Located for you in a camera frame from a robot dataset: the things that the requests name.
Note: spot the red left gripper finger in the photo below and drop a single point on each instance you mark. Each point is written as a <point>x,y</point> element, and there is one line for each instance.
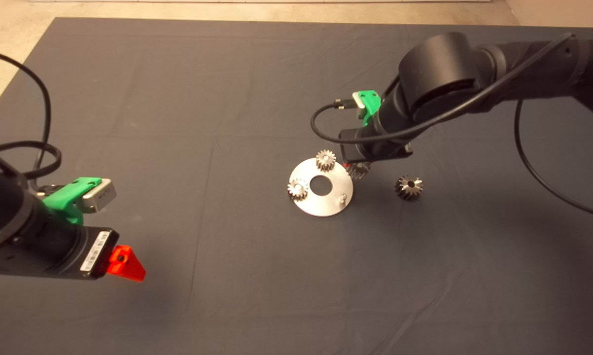
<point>128,266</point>

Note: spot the larger steel gear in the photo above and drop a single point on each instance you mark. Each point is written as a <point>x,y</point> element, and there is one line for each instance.
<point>408,187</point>

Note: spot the silver camera box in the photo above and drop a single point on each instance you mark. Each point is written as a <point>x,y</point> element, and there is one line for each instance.
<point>359,103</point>
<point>100,195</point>

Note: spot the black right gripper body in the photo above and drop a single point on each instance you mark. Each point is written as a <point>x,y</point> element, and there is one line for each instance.
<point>375,143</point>

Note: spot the round metal plate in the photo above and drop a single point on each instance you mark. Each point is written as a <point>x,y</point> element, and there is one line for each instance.
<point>321,204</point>

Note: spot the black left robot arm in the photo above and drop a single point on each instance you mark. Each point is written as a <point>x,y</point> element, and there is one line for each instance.
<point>20,227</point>

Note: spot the dark grey table cloth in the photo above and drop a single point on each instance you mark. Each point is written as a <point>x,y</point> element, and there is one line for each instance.
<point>227,98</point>

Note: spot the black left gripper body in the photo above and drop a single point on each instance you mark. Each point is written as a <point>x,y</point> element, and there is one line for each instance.
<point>87,254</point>

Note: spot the green left camera mount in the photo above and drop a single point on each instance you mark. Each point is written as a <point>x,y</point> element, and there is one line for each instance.
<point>64,197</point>

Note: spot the silver left camera box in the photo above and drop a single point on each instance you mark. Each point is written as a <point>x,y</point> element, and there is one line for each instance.
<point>100,195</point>

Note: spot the small steel gear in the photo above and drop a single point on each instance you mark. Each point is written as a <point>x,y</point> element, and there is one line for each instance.
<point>297,190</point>
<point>358,171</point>
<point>326,160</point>

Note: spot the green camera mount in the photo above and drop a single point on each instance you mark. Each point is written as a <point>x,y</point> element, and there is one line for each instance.
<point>370,104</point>
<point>64,197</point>

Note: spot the silver right camera box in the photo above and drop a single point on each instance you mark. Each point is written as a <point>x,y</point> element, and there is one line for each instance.
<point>359,103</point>

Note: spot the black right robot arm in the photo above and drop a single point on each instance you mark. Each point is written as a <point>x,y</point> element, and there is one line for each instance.
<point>498,69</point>

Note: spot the green right camera mount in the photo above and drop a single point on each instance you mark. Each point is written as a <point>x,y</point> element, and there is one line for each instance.
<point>370,104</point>

